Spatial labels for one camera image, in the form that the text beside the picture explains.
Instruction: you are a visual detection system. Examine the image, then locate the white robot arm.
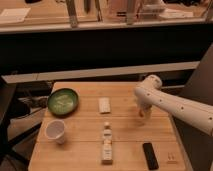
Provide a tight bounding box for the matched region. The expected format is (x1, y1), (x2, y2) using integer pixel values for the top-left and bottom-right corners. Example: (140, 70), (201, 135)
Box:
(134, 75), (213, 136)

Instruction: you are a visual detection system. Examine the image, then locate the green ceramic bowl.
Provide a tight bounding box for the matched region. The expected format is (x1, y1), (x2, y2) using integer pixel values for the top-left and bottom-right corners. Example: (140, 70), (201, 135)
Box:
(47, 88), (79, 117)

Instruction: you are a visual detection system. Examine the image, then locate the white rectangular sponge block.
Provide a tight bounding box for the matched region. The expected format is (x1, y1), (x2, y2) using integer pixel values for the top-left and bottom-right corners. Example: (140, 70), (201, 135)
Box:
(99, 97), (111, 114)

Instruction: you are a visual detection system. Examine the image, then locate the small white bottle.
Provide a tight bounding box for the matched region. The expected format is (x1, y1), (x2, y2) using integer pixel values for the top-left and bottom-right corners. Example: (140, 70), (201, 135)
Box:
(103, 122), (112, 144)

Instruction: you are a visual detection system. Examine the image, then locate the black remote control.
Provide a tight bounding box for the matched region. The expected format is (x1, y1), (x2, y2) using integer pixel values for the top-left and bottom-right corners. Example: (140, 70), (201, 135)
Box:
(143, 143), (159, 170)

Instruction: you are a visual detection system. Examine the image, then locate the white paper cup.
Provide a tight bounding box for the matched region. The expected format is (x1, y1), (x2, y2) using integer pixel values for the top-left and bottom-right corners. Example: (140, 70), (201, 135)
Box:
(45, 120), (66, 144)

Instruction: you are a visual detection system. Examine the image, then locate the black office chair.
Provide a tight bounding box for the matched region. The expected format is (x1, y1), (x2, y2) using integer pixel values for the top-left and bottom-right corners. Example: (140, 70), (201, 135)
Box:
(0, 76), (41, 165)

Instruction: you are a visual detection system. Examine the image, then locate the white paper sheet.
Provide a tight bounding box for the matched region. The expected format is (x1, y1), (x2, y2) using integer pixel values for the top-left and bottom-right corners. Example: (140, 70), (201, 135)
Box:
(0, 8), (30, 24)

